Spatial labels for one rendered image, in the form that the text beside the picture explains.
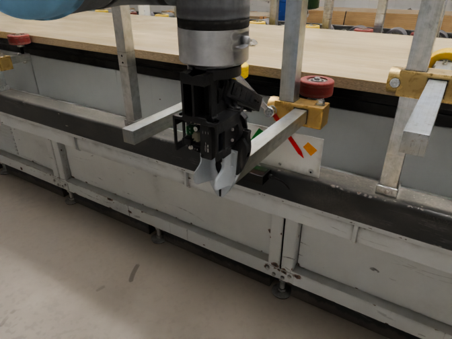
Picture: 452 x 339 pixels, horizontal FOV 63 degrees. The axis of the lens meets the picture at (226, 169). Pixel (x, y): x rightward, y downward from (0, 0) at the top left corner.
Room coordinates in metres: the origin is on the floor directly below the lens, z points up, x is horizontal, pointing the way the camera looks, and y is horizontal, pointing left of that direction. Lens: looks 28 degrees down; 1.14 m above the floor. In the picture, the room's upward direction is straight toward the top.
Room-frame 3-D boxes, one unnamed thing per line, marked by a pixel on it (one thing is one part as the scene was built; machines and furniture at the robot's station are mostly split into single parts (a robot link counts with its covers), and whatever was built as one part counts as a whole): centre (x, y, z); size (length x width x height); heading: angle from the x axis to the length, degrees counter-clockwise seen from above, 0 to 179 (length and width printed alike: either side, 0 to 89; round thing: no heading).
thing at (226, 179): (0.48, 0.00, 0.86); 0.06 x 0.03 x 0.09; 149
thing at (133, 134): (0.86, 0.08, 0.84); 0.43 x 0.03 x 0.04; 149
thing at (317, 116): (0.82, -0.17, 0.85); 0.13 x 0.06 x 0.05; 59
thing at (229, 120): (0.49, 0.02, 0.97); 0.09 x 0.08 x 0.12; 149
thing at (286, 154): (0.83, -0.11, 0.75); 0.26 x 0.01 x 0.10; 59
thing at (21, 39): (1.55, 0.83, 0.85); 0.08 x 0.08 x 0.11
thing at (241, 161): (0.50, -0.01, 0.91); 0.05 x 0.02 x 0.09; 59
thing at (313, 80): (0.87, -0.22, 0.85); 0.08 x 0.08 x 0.11
